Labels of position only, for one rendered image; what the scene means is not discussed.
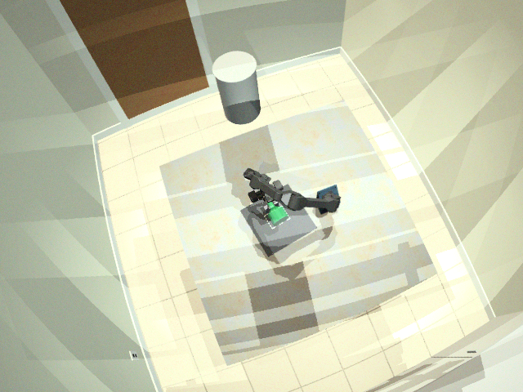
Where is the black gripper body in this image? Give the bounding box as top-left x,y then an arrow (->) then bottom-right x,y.
248,180 -> 284,203

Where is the grey flat mat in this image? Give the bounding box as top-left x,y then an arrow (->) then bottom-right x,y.
240,200 -> 318,257

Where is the green glass bottle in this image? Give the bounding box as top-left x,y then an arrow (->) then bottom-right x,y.
267,202 -> 288,226

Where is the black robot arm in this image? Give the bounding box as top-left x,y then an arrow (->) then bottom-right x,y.
243,168 -> 342,213

